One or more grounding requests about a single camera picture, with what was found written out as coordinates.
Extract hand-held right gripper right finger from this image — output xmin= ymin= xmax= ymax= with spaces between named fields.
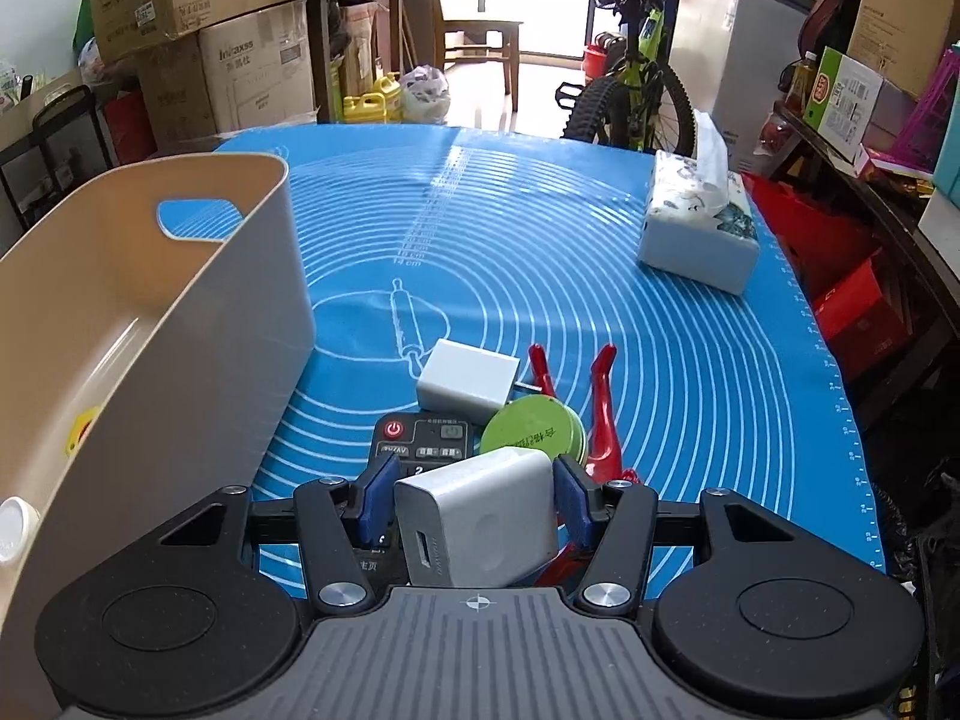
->
xmin=552 ymin=456 xmax=800 ymax=612

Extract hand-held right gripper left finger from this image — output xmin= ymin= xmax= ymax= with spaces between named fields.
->
xmin=154 ymin=456 xmax=400 ymax=612

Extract red toy figure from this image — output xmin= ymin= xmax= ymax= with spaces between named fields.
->
xmin=529 ymin=343 xmax=646 ymax=586

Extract black remote control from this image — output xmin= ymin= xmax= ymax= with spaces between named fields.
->
xmin=352 ymin=412 xmax=481 ymax=590

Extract green round tin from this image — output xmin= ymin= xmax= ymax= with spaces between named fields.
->
xmin=480 ymin=396 xmax=586 ymax=466

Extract white charger adapter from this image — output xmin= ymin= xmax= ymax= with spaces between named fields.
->
xmin=416 ymin=339 xmax=522 ymax=407
xmin=394 ymin=448 xmax=562 ymax=587

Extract beige plastic basket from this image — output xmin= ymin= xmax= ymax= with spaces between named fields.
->
xmin=0 ymin=152 xmax=316 ymax=720

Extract yellow plastic toy tool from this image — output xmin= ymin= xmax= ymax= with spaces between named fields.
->
xmin=66 ymin=406 xmax=102 ymax=458

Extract white plastic bottle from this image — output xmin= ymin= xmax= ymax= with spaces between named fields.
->
xmin=0 ymin=499 xmax=38 ymax=563

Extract blue silicone baking mat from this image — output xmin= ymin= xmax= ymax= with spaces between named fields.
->
xmin=214 ymin=124 xmax=890 ymax=590

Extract tissue box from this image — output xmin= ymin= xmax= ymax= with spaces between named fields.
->
xmin=637 ymin=109 xmax=761 ymax=295

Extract red gift bags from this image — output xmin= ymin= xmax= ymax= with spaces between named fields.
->
xmin=742 ymin=172 xmax=908 ymax=383

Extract black plastic bag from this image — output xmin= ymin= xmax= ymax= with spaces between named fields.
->
xmin=892 ymin=465 xmax=960 ymax=616

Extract yellow plastic jug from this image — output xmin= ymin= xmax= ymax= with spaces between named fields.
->
xmin=343 ymin=71 xmax=404 ymax=123

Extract white plastic bag on floor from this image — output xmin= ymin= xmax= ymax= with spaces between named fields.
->
xmin=400 ymin=65 xmax=451 ymax=125

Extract dark wooden long table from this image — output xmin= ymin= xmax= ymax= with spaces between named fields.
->
xmin=769 ymin=101 xmax=960 ymax=391

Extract white cardboard box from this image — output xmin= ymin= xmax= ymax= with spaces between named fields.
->
xmin=199 ymin=0 xmax=316 ymax=137

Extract green and black bicycle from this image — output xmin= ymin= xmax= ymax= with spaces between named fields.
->
xmin=555 ymin=0 xmax=695 ymax=151

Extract wooden chair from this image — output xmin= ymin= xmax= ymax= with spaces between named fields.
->
xmin=420 ymin=0 xmax=524 ymax=113

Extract green and white carton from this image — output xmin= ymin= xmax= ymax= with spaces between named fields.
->
xmin=804 ymin=46 xmax=886 ymax=162

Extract white chest freezer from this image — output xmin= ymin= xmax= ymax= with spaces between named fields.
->
xmin=667 ymin=0 xmax=815 ymax=177

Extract black utility cart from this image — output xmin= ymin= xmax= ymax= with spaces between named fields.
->
xmin=0 ymin=82 xmax=121 ymax=230

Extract shallow cardboard tray box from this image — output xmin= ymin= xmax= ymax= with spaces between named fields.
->
xmin=0 ymin=71 xmax=83 ymax=136

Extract tall brown cardboard box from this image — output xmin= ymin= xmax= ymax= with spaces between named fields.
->
xmin=847 ymin=0 xmax=960 ymax=98

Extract pink wire rack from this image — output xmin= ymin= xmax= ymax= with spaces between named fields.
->
xmin=911 ymin=45 xmax=960 ymax=173

